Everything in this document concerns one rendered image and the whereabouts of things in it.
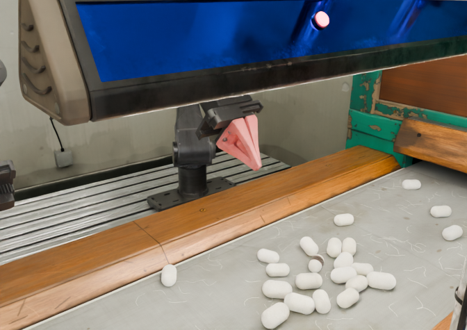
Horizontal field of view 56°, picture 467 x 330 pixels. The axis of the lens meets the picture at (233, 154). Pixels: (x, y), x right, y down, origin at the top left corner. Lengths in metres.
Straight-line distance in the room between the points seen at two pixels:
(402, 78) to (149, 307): 0.70
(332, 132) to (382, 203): 1.48
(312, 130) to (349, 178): 1.52
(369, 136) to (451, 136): 0.22
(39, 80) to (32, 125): 2.24
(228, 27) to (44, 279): 0.43
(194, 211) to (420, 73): 0.54
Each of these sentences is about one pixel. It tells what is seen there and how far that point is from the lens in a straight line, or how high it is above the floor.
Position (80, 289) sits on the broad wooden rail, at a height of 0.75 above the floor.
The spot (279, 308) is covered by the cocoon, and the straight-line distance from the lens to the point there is 0.54.
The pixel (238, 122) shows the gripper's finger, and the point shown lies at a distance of 0.66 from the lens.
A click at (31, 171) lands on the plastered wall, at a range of 2.56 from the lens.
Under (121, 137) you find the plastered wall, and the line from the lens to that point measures 2.66.
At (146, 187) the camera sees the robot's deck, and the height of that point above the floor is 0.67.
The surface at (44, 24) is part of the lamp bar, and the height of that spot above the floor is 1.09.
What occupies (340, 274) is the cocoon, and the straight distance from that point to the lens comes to 0.61.
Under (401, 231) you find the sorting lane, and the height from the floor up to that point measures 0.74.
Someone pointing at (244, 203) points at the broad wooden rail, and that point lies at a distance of 0.75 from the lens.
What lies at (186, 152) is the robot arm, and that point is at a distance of 0.91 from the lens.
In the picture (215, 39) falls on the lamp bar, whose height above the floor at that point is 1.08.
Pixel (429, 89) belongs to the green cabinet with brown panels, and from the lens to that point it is 0.98.
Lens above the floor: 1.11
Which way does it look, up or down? 21 degrees down
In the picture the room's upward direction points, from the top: straight up
